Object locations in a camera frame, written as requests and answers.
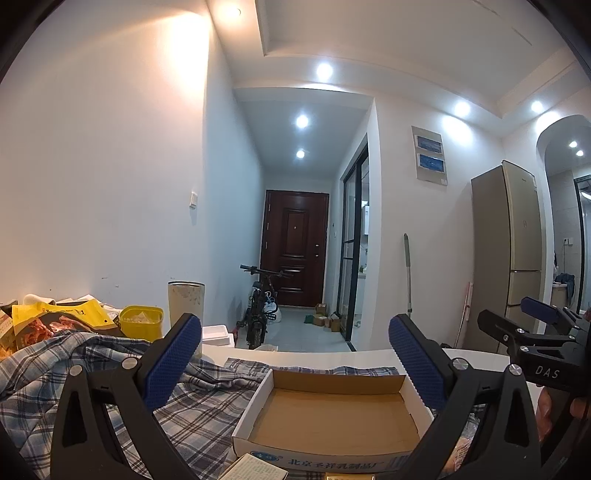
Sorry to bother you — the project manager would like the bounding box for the mop with metal handle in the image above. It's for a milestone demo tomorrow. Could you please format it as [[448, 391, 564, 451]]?
[[403, 233, 416, 319]]

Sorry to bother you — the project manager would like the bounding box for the person's right hand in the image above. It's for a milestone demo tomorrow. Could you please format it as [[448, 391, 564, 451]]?
[[536, 388, 591, 435]]

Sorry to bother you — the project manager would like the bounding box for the black bicycle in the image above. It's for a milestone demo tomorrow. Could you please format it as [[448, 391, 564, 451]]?
[[238, 264, 294, 350]]

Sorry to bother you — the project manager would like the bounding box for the dark brown entrance door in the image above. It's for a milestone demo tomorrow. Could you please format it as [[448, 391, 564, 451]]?
[[260, 189, 329, 308]]

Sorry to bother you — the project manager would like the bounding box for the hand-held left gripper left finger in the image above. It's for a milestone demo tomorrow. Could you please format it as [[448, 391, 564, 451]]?
[[50, 313, 204, 480]]

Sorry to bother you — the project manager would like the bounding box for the brown snack packet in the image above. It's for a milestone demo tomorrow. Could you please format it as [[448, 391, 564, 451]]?
[[0, 302, 17, 356]]

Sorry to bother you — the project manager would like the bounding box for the beige refrigerator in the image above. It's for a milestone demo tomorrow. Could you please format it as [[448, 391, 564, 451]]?
[[471, 160, 544, 356]]

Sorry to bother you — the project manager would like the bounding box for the blue plaid shirt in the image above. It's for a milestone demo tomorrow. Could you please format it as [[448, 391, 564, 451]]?
[[0, 330, 485, 480]]

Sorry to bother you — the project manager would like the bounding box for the white cigarette box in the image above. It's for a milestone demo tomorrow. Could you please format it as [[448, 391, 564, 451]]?
[[217, 453, 289, 480]]

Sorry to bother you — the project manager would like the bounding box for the yellow snack packet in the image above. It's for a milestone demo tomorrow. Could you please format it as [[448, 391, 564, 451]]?
[[11, 299, 118, 352]]

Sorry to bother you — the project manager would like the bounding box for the white cardboard box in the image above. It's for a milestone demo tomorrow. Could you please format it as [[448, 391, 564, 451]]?
[[232, 368, 435, 474]]

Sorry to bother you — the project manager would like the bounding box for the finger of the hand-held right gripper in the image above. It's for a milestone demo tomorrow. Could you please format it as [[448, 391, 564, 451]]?
[[521, 296, 571, 329], [477, 309, 527, 357]]

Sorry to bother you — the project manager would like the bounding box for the beige floral cylinder tube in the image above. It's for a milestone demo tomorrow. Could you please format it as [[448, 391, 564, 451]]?
[[167, 281, 206, 361]]

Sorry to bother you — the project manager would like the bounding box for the yellow plastic basket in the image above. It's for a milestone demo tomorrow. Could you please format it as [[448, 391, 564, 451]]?
[[119, 305, 164, 343]]

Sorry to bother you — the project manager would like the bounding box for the red and white stick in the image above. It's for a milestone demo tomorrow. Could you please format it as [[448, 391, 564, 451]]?
[[455, 281, 474, 349]]

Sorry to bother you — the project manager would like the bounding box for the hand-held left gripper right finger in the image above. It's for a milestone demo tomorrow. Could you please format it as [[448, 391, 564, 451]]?
[[388, 314, 542, 480]]

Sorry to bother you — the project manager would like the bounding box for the black framed glass sliding door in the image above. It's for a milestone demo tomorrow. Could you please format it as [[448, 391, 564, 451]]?
[[342, 134, 370, 342]]

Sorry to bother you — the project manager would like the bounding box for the grey electrical panel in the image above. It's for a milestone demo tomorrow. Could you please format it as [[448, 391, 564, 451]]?
[[412, 126, 450, 185]]

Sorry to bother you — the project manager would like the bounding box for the white foam box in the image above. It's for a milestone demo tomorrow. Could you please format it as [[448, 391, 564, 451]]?
[[203, 324, 237, 349]]

